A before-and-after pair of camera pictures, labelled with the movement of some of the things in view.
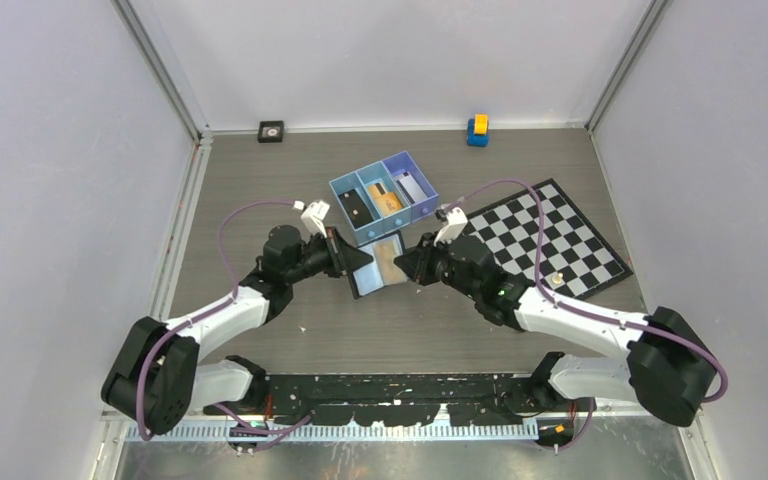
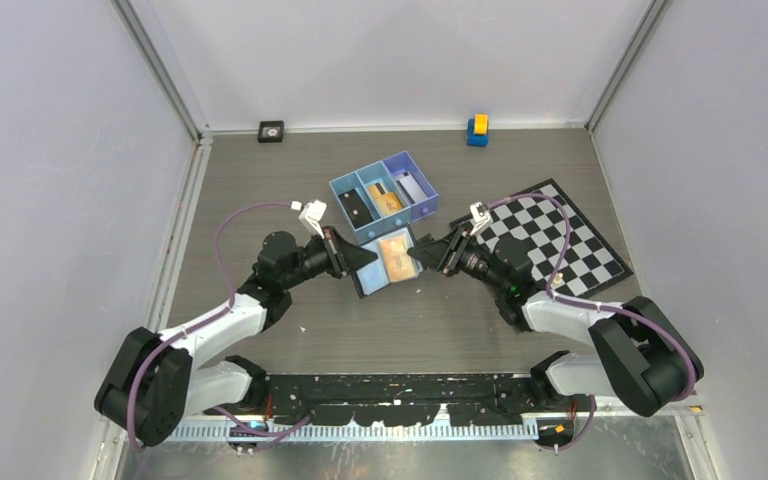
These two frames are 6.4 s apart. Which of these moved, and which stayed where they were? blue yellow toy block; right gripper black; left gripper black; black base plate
Moved: right gripper black
Stayed: blue yellow toy block; left gripper black; black base plate
